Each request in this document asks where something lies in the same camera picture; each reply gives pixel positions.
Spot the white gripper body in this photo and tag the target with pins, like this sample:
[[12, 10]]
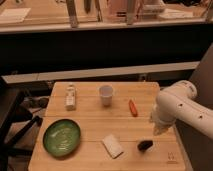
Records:
[[159, 129]]

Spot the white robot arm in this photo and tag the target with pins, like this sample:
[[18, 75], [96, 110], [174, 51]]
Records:
[[177, 102]]

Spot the black small object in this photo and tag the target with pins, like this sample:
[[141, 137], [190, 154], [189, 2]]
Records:
[[144, 145]]

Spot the orange carrot toy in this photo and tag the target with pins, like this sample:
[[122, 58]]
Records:
[[133, 109]]

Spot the white paper cup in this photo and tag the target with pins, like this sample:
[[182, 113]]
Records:
[[106, 94]]

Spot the green round plate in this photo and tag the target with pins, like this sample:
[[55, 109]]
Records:
[[62, 137]]

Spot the black chair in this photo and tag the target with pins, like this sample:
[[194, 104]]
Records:
[[11, 111]]

